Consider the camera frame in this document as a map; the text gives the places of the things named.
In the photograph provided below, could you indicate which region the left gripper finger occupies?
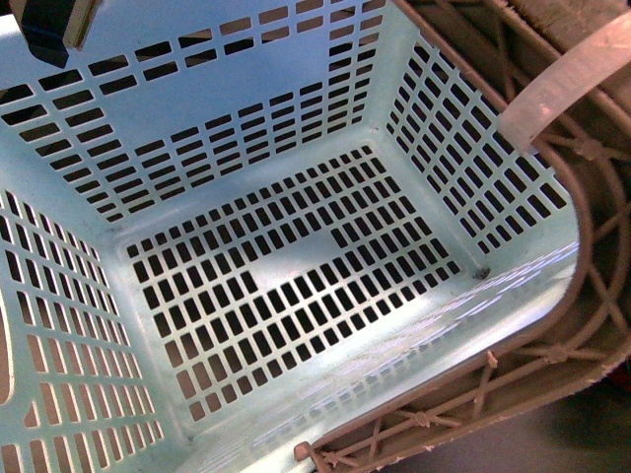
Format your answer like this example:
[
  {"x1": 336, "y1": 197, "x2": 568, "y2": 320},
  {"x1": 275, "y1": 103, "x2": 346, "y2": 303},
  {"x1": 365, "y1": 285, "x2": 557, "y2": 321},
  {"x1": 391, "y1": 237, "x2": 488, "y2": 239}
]
[{"x1": 13, "y1": 0, "x2": 102, "y2": 69}]

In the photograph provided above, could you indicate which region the light blue plastic shopping basket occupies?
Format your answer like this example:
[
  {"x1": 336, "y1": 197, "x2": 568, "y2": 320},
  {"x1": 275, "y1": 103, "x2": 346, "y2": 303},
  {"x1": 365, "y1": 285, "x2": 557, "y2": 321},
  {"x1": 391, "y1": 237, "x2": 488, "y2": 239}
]
[{"x1": 1, "y1": 1, "x2": 579, "y2": 472}]

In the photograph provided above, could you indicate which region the beige basket handle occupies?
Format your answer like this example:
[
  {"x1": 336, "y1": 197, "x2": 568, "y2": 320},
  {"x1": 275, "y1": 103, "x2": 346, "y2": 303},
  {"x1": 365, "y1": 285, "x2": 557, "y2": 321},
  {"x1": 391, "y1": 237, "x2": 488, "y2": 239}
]
[{"x1": 294, "y1": 1, "x2": 630, "y2": 472}]

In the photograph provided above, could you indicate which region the white zip tie right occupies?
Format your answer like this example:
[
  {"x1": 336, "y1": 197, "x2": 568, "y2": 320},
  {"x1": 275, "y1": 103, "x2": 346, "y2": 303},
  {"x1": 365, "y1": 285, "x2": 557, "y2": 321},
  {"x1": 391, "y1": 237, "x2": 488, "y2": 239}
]
[{"x1": 497, "y1": 13, "x2": 630, "y2": 153}]

